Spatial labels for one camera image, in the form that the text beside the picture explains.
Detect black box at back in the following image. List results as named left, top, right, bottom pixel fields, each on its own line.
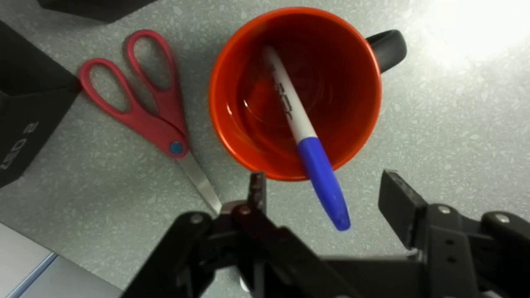
left=37, top=0, right=156, bottom=21

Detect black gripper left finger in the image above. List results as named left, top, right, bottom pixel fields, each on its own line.
left=214, top=172, right=355, bottom=298

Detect black box near mug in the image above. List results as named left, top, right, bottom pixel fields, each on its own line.
left=0, top=21, right=82, bottom=186

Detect white marker with blue cap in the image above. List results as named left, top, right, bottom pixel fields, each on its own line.
left=264, top=46, right=352, bottom=229

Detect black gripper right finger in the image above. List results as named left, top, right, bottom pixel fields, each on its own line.
left=378, top=170, right=479, bottom=298

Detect black mug with red interior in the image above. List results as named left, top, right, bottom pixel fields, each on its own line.
left=209, top=6, right=408, bottom=180

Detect red handled scissors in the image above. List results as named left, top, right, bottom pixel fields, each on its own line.
left=80, top=29, right=222, bottom=213

